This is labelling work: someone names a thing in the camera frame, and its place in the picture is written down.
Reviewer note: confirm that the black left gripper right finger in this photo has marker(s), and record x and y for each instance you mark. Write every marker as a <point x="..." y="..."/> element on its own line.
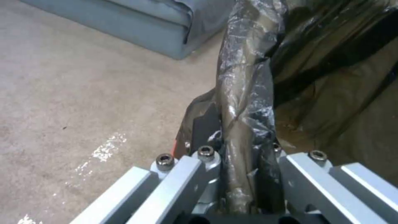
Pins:
<point x="314" y="186"/>

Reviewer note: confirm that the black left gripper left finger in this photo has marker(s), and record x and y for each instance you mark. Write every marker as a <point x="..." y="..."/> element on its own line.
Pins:
<point x="174" y="186"/>

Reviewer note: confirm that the dark translucent plastic bin liner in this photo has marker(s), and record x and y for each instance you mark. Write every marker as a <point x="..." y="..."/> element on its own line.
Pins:
<point x="342" y="112"/>

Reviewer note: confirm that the blue-grey fabric sofa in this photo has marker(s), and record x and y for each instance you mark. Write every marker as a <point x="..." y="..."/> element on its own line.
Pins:
<point x="130" y="21"/>

